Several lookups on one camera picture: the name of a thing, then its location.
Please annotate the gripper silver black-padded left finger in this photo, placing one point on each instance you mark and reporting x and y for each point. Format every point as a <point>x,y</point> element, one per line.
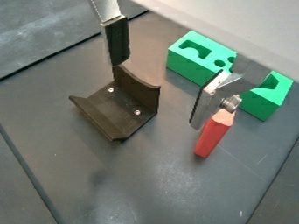
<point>114,27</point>

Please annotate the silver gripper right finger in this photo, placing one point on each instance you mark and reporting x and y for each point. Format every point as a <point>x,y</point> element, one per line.
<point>219,93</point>

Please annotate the red square-circle peg object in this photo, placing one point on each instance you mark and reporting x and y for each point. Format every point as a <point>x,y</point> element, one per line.
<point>213,132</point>

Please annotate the green shape-sorting board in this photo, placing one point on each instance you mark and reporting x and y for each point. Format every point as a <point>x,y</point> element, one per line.
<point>197,57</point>

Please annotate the black curved holder stand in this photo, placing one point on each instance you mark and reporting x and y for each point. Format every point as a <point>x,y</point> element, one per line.
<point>122,106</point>

